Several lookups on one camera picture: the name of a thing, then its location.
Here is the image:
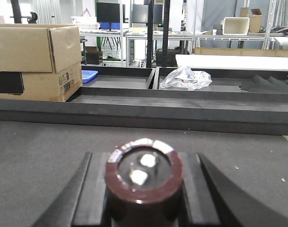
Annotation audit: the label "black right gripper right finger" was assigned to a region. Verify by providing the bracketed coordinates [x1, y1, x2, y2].
[197, 153, 288, 227]

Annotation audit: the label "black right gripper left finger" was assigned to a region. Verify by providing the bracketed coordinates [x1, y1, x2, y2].
[32, 152, 92, 227]

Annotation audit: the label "dark brown cylindrical capacitor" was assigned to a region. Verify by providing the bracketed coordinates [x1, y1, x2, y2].
[105, 138, 183, 227]

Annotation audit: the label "black foam wedges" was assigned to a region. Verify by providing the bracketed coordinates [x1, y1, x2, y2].
[240, 75, 288, 94]

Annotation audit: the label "lower cardboard box black print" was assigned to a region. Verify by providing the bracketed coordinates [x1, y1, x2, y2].
[0, 62, 82, 102]

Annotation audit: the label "small blue shallow tray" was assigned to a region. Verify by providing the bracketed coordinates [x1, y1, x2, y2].
[82, 70, 98, 83]

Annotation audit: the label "crumpled clear plastic bag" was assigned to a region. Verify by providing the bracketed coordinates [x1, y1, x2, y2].
[159, 67, 212, 91]

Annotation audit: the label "white table top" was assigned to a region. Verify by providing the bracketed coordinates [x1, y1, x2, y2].
[175, 54, 288, 71]

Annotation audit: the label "upper cardboard box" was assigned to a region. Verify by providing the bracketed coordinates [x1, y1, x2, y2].
[0, 24, 81, 72]

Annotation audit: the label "white open storage box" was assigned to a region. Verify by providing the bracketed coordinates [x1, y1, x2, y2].
[221, 17, 250, 35]

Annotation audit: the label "white plastic basket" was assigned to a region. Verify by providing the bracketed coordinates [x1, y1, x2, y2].
[71, 16, 100, 32]

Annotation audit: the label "black computer monitor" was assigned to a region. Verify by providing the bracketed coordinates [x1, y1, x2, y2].
[96, 2, 125, 31]

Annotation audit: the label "black tray rail frame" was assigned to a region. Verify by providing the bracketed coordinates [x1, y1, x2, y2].
[0, 66, 288, 135]

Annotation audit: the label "black vertical post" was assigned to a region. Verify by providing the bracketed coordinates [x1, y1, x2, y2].
[145, 0, 154, 68]

